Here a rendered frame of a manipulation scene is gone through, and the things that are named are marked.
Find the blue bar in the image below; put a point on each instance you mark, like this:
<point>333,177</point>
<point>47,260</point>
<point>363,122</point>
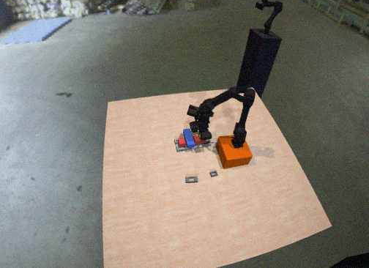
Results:
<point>188,138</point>

